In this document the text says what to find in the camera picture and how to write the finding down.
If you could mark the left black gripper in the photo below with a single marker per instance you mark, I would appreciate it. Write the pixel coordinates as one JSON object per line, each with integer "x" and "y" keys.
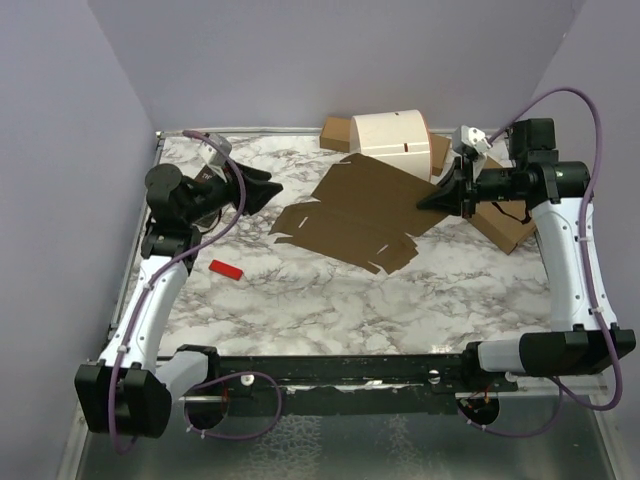
{"x": 257, "y": 192}

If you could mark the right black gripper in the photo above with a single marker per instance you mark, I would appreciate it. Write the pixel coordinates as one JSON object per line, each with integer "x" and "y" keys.
{"x": 450, "y": 199}

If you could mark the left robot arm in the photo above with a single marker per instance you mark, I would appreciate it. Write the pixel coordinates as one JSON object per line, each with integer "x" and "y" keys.
{"x": 125, "y": 391}

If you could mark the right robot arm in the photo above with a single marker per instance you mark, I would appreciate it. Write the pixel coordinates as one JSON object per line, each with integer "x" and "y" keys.
{"x": 584, "y": 329}

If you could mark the closed brown cardboard box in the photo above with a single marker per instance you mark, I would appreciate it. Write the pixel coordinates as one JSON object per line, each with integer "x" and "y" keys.
{"x": 501, "y": 223}

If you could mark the white cylindrical bread box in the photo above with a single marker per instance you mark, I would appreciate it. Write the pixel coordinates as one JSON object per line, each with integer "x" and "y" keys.
{"x": 401, "y": 139}

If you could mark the small brown box behind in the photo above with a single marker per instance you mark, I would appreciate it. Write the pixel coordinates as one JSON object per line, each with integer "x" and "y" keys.
{"x": 335, "y": 134}

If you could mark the brown cardboard piece behind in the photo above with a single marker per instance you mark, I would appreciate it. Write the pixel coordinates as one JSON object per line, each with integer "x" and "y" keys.
{"x": 440, "y": 146}

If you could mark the dark paperback book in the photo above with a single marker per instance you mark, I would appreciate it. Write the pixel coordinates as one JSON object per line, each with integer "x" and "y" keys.
{"x": 205, "y": 175}

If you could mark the red flat block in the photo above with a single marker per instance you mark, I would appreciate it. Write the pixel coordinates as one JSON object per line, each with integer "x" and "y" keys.
{"x": 226, "y": 270}

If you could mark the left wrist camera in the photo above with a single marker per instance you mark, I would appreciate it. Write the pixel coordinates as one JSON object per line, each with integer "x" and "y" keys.
{"x": 214, "y": 153}

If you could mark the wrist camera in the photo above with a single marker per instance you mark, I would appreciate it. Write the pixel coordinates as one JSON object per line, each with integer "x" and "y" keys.
{"x": 473, "y": 144}
{"x": 214, "y": 153}

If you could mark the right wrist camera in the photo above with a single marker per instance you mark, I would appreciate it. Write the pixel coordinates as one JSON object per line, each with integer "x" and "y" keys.
{"x": 473, "y": 144}

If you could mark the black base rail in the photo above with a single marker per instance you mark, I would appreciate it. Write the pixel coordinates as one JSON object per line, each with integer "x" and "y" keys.
{"x": 311, "y": 385}

